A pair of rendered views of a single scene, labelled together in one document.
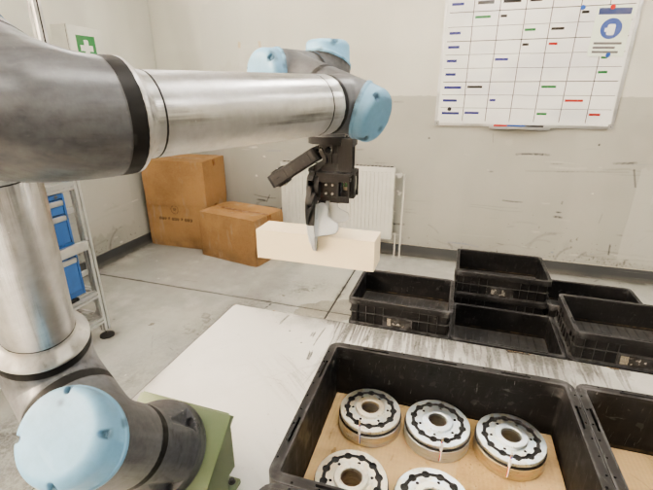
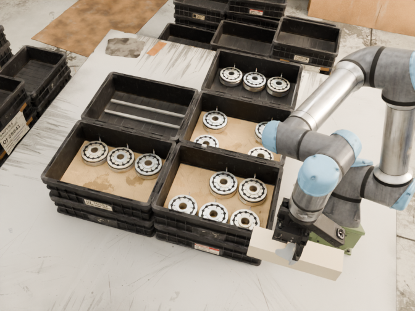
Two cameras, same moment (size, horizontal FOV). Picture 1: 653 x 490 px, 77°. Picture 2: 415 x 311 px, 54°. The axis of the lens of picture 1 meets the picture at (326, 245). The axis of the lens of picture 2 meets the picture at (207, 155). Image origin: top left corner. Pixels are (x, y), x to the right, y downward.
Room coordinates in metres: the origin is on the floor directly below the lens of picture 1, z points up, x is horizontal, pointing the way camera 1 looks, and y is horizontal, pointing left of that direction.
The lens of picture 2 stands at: (1.24, -0.26, 2.06)
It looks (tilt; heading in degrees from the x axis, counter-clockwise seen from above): 51 degrees down; 176
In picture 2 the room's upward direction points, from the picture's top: 3 degrees clockwise
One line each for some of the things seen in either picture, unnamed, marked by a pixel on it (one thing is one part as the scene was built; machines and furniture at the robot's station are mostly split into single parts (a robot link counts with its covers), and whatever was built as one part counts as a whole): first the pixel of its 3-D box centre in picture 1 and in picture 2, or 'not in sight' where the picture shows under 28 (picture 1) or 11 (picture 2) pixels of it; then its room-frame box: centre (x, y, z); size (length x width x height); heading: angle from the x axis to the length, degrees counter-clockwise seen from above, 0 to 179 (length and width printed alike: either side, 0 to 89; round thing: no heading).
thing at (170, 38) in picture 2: not in sight; (187, 52); (-1.20, -0.29, 0.26); 0.40 x 0.30 x 0.23; 72
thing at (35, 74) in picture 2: not in sight; (36, 89); (-0.71, -1.23, 0.31); 0.40 x 0.30 x 0.34; 162
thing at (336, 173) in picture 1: (331, 168); (295, 221); (0.75, -0.01, 1.23); 0.09 x 0.08 x 0.12; 72
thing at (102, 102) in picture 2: not in sight; (142, 114); (0.04, -0.46, 0.87); 0.40 x 0.30 x 0.11; 74
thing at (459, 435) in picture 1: (437, 423); (213, 215); (0.52, -0.18, 0.86); 0.10 x 0.10 x 0.01
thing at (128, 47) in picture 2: not in sight; (124, 46); (-0.64, -0.63, 0.71); 0.22 x 0.19 x 0.01; 72
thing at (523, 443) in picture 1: (510, 436); (183, 206); (0.49, -0.29, 0.86); 0.05 x 0.05 x 0.01
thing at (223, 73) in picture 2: not in sight; (231, 74); (-0.23, -0.08, 0.86); 0.10 x 0.10 x 0.01
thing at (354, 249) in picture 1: (318, 244); (294, 253); (0.76, 0.02, 1.08); 0.24 x 0.06 x 0.06; 72
